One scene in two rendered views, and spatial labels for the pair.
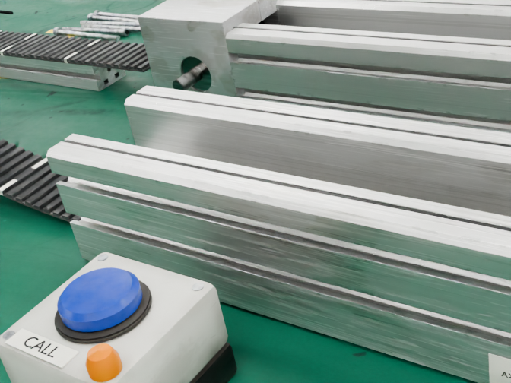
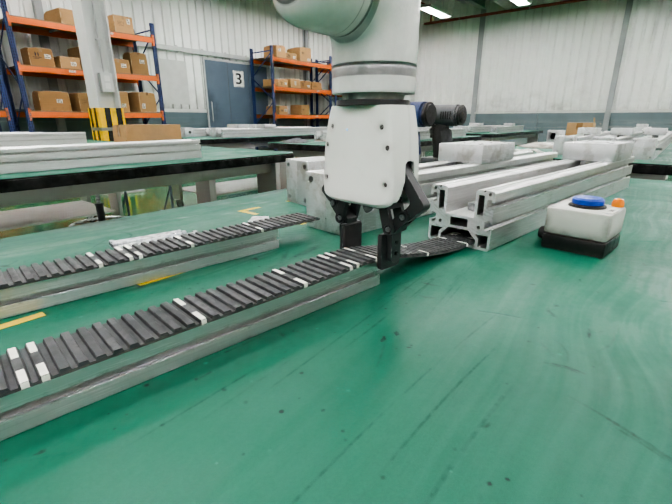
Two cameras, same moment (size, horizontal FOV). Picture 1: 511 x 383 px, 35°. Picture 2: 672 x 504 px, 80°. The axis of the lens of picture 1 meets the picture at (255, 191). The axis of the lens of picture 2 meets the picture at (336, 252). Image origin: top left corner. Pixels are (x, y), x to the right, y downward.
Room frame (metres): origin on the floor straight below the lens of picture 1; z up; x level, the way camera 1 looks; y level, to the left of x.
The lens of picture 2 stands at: (0.61, 0.68, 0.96)
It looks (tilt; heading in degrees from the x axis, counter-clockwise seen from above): 18 degrees down; 276
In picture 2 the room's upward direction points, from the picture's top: straight up
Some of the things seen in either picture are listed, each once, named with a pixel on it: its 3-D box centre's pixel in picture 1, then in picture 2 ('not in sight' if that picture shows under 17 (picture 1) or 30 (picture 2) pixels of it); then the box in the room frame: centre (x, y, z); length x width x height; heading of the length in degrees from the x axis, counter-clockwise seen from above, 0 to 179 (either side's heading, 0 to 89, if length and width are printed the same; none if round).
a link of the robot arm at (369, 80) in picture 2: not in sight; (371, 85); (0.62, 0.24, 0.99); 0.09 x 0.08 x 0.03; 140
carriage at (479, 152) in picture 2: not in sight; (476, 157); (0.37, -0.34, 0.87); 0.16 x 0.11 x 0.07; 49
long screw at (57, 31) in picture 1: (86, 35); not in sight; (0.92, 0.16, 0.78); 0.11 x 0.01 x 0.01; 49
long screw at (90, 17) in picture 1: (120, 20); (149, 238); (0.95, 0.12, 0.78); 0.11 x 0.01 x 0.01; 49
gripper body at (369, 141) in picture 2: not in sight; (371, 148); (0.62, 0.24, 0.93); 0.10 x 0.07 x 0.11; 140
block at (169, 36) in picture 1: (217, 55); (350, 200); (0.65, 0.01, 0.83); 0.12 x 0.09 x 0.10; 139
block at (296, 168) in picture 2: not in sight; (318, 180); (0.74, -0.21, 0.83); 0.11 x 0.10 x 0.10; 133
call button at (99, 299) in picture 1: (102, 304); (587, 203); (0.31, 0.08, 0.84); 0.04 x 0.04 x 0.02
